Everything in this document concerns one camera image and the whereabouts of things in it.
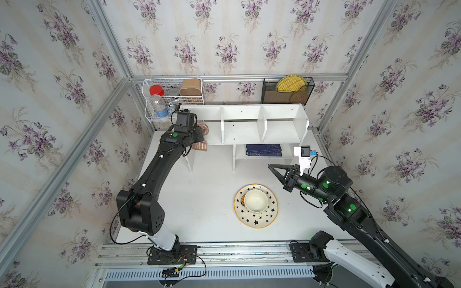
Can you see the cream ceramic bowl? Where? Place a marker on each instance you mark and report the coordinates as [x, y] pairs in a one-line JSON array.
[[255, 201]]

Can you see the white wire basket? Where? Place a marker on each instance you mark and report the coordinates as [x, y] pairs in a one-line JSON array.
[[164, 96]]

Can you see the star patterned plate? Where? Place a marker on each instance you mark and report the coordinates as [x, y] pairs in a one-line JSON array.
[[256, 220]]

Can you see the clear plastic bottle blue label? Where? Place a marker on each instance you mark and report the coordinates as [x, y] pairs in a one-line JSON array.
[[159, 106]]

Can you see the yellow woven fan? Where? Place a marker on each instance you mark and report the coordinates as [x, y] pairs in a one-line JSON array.
[[291, 83]]

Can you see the black mesh basket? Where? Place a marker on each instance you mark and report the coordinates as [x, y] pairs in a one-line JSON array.
[[270, 95]]

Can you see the red lidded jar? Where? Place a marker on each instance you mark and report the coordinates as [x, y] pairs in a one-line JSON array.
[[156, 90]]

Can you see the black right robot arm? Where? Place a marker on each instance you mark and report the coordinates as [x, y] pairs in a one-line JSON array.
[[395, 268]]

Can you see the dark blue book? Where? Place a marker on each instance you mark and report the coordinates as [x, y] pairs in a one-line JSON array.
[[264, 150]]

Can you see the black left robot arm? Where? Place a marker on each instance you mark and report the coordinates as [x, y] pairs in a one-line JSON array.
[[138, 207]]

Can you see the brown paper box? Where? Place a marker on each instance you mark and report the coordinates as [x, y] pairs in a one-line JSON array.
[[191, 87]]

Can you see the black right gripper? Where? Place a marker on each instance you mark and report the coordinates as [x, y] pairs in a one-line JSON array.
[[292, 180]]

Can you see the round cork coaster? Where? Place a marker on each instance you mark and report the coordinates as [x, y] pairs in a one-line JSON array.
[[299, 97]]

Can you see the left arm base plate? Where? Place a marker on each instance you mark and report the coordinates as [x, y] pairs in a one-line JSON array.
[[180, 255]]

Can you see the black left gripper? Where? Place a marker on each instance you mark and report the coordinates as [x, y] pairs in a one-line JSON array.
[[200, 131]]

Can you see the white wooden bookshelf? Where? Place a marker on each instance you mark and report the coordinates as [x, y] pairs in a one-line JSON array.
[[241, 125]]

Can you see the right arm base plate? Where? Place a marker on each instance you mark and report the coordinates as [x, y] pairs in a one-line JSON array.
[[302, 253]]

